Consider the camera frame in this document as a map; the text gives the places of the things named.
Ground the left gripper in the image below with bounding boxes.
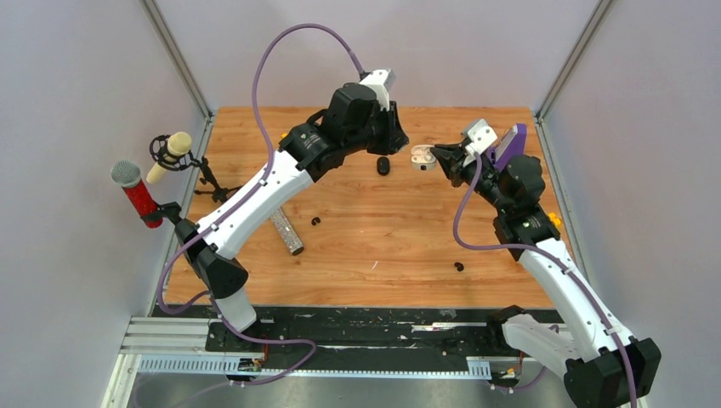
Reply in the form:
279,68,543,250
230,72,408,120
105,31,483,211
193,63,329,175
343,100,410,156

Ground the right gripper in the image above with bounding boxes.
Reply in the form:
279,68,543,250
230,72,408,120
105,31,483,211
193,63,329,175
429,143,511,214

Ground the white earbud charging case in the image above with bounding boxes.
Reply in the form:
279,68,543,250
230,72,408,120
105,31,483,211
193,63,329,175
411,144,437,171

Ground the black earbud charging case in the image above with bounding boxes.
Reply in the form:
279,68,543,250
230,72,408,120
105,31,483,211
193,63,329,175
376,156,391,176

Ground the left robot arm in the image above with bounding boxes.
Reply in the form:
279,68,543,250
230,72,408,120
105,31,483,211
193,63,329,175
176,77,409,351

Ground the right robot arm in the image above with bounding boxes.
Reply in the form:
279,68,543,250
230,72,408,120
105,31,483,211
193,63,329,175
429,144,661,407

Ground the purple stand with phone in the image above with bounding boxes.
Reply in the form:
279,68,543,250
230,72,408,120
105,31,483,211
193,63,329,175
487,123,527,171

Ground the colourful toy car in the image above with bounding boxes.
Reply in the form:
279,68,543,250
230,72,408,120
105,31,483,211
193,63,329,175
548,212,563,229

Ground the silver glitter microphone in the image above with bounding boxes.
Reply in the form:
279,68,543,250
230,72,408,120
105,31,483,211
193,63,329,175
270,208,304,256

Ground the beige microphone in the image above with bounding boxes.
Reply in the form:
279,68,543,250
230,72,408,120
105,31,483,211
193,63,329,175
145,132,193,184

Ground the red microphone grey head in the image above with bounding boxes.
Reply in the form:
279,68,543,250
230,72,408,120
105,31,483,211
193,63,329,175
111,160,162,229

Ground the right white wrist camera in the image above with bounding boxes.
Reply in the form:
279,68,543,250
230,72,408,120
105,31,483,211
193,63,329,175
461,119,497,167

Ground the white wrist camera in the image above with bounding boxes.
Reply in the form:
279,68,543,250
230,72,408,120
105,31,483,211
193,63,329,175
359,69,395,111
461,119,497,167

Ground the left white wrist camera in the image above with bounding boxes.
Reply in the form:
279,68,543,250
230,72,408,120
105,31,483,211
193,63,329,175
359,69,395,111

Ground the black mounting rail base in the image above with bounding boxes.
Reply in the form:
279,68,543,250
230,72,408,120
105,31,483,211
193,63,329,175
151,303,565,376

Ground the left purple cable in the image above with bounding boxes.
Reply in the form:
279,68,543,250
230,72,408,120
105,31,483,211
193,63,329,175
156,23,367,387

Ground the purple cable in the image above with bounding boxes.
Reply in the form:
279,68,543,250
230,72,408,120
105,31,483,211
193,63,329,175
156,23,367,387
452,153,639,408

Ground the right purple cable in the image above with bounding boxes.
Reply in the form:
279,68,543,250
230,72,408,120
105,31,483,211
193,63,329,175
452,153,639,408

